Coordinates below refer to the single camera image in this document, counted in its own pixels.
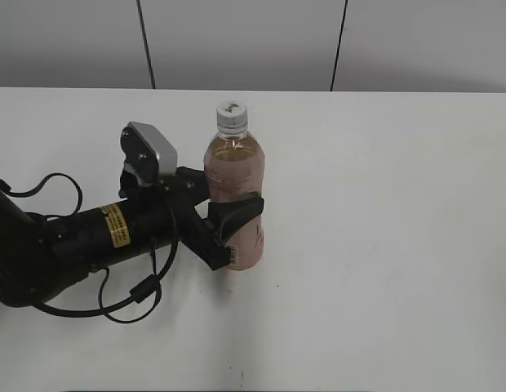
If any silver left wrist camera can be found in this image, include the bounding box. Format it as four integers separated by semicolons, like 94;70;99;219
120;121;178;188

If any white bottle cap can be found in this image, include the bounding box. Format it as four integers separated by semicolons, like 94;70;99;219
215;100;248;128

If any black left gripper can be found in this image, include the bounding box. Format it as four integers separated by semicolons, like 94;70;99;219
119;167;264;270

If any pink label oolong tea bottle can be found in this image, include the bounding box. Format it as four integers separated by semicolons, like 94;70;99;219
203;122;265;270

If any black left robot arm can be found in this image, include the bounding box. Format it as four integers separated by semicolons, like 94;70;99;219
0;167;264;308

